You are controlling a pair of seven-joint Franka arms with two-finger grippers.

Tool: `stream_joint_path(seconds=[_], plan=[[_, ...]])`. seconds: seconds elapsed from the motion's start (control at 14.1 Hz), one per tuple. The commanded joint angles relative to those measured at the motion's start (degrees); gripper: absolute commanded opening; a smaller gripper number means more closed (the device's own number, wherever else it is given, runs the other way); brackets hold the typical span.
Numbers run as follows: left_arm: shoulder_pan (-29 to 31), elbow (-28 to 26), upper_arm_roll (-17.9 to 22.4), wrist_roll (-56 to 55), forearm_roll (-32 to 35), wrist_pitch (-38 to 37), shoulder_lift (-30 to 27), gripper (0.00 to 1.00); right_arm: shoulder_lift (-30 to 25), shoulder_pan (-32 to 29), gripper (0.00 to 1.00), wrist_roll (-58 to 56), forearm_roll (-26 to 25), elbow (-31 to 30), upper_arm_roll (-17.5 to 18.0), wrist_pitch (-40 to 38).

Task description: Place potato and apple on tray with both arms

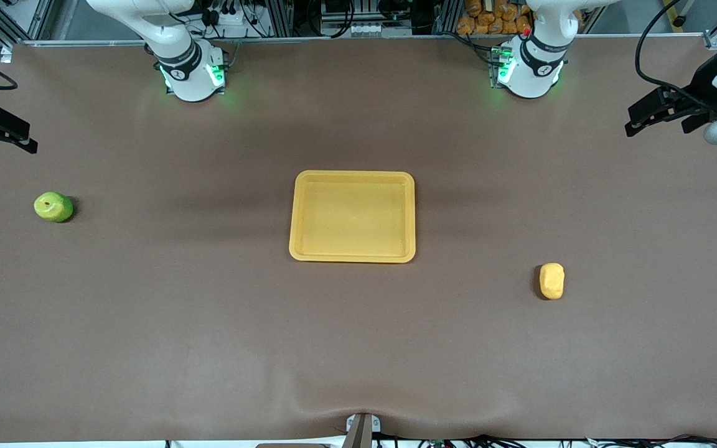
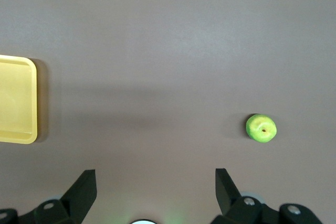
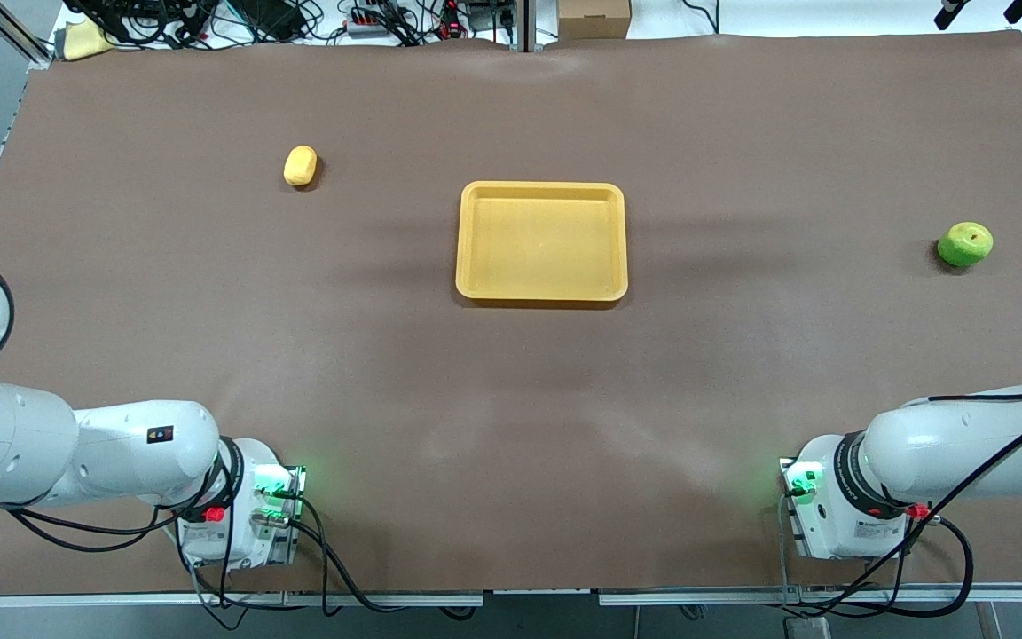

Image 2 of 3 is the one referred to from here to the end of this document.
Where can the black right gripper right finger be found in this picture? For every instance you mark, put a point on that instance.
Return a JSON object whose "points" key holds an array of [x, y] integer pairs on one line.
{"points": [[231, 200]]}

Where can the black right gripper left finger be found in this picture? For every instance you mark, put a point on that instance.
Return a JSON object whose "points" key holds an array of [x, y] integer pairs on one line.
{"points": [[76, 200]]}

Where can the green apple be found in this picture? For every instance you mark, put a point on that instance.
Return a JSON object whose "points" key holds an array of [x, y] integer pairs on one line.
{"points": [[261, 129]]}

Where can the yellow plastic tray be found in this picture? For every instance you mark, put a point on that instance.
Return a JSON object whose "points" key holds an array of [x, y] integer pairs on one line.
{"points": [[15, 100]]}

